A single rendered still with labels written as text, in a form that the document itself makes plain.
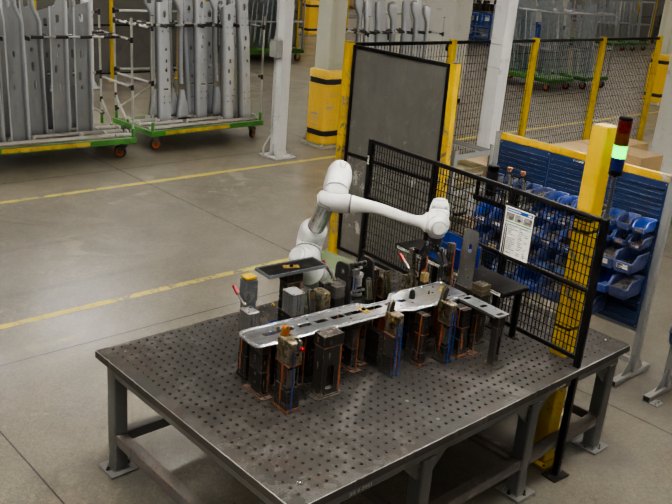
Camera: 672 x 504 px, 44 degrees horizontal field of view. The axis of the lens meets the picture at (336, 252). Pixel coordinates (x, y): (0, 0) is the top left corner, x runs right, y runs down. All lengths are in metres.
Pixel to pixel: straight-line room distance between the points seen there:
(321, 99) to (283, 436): 8.71
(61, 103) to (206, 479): 7.12
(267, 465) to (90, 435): 1.75
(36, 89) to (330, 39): 3.99
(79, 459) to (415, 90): 3.76
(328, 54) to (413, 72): 5.31
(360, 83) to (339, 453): 4.18
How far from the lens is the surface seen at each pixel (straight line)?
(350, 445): 3.75
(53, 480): 4.77
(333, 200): 4.41
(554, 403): 4.98
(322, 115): 12.08
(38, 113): 10.93
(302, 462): 3.62
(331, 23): 11.95
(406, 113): 6.83
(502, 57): 8.72
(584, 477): 5.16
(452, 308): 4.39
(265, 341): 3.90
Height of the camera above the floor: 2.74
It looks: 20 degrees down
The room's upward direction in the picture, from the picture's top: 5 degrees clockwise
